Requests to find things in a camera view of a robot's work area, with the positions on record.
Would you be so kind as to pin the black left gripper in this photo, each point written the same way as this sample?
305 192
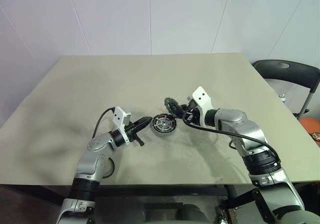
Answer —
131 131

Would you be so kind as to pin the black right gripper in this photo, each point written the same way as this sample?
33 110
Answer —
193 115

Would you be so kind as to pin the black gear-like wheel part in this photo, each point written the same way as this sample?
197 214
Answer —
171 105

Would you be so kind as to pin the dark metal wheel disc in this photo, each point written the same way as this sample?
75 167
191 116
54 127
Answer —
163 124

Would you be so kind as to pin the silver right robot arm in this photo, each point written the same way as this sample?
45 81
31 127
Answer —
250 131

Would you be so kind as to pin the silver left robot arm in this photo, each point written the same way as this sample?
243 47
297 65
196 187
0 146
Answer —
97 146

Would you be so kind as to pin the motor stator with copper windings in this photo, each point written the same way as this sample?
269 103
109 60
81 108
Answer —
163 133

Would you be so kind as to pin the dark folding chair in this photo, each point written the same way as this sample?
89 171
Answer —
270 68

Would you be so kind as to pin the small plastic bottle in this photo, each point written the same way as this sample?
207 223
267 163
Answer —
283 99

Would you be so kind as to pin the dark grey rounded shape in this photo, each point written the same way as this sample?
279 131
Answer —
197 214

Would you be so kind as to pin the orange round object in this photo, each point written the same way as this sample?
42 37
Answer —
310 125

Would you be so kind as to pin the grey robot torso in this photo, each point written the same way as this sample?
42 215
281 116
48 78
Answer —
312 219

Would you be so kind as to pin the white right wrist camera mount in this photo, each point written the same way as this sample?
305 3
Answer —
202 97

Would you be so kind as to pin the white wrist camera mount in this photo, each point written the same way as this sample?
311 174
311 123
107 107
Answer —
119 115
202 97

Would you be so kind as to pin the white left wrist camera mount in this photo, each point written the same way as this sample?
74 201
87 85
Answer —
119 115

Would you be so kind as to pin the black table frame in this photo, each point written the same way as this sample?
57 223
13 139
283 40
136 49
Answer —
150 190

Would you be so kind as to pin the shiny metal bracket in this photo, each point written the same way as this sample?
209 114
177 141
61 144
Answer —
226 216

